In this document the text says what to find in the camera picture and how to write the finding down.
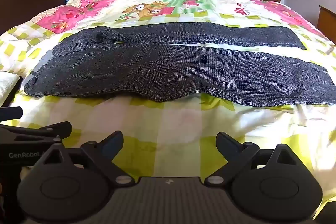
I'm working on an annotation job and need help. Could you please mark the printed checkered duvet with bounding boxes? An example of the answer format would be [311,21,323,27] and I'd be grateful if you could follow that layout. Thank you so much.
[0,0,336,214]

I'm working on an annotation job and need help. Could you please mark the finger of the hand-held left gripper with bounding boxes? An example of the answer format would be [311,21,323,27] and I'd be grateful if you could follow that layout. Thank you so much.
[0,121,72,142]
[0,106,24,122]

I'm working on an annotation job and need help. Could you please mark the wooden shelf cabinet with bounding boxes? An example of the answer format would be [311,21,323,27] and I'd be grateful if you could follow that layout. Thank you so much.
[317,5,336,43]

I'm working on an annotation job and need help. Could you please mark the dark grey plaid pants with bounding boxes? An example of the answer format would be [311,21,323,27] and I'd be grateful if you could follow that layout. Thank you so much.
[24,22,336,108]

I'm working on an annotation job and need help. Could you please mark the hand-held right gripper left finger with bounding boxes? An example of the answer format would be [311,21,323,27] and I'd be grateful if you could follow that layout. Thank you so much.
[39,131,135,185]

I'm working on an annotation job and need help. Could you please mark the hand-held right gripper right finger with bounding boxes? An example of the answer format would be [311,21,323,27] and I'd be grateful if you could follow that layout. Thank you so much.
[204,132,298,186]

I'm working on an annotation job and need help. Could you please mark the pale pillow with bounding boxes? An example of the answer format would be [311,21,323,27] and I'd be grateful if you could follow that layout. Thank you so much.
[0,71,23,107]

